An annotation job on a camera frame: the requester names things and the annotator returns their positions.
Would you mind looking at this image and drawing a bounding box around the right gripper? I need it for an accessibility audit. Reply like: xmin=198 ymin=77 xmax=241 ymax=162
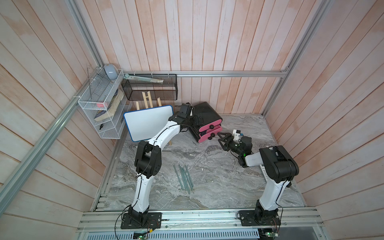
xmin=217 ymin=132 xmax=244 ymax=157

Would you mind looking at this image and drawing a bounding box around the black drawer cabinet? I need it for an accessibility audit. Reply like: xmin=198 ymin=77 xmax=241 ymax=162
xmin=190 ymin=102 xmax=222 ymax=142

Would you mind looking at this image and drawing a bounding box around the pink bottom drawer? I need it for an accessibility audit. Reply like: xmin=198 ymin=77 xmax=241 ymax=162
xmin=198 ymin=128 xmax=223 ymax=143

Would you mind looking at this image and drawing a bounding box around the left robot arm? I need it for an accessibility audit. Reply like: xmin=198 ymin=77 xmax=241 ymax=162
xmin=127 ymin=109 xmax=193 ymax=215

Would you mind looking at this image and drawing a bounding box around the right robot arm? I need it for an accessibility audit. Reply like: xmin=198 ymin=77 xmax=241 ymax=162
xmin=218 ymin=133 xmax=299 ymax=212

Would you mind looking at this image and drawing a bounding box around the white calculator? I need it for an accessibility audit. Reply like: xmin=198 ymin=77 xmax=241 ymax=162
xmin=260 ymin=165 xmax=268 ymax=182

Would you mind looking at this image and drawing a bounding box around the green white ruler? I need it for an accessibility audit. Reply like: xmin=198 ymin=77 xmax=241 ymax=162
xmin=124 ymin=74 xmax=164 ymax=84

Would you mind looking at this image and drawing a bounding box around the book on shelf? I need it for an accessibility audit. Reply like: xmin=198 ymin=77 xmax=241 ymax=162
xmin=94 ymin=89 xmax=125 ymax=122

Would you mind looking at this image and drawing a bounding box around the grey round speaker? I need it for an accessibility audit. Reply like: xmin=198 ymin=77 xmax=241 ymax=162
xmin=104 ymin=64 xmax=119 ymax=81

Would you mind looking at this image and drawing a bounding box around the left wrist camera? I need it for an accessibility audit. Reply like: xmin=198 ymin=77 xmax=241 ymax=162
xmin=177 ymin=103 xmax=193 ymax=119

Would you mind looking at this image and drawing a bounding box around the white board blue frame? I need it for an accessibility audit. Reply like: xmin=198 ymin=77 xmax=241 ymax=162
xmin=124 ymin=105 xmax=174 ymax=142

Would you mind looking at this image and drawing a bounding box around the black mesh wall basket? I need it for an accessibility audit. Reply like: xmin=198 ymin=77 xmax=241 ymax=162
xmin=121 ymin=73 xmax=179 ymax=101

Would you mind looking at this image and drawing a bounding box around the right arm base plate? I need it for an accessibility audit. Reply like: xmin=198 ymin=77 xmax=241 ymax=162
xmin=237 ymin=209 xmax=281 ymax=227

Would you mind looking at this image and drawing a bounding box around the white wire wall shelf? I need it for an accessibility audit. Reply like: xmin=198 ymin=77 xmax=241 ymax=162
xmin=78 ymin=68 xmax=132 ymax=140

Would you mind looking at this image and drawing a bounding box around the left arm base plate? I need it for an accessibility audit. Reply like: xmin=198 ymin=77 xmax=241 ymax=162
xmin=121 ymin=212 xmax=162 ymax=230

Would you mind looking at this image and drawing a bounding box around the aluminium mounting rail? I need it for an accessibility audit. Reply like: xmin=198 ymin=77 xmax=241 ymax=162
xmin=74 ymin=207 xmax=331 ymax=240

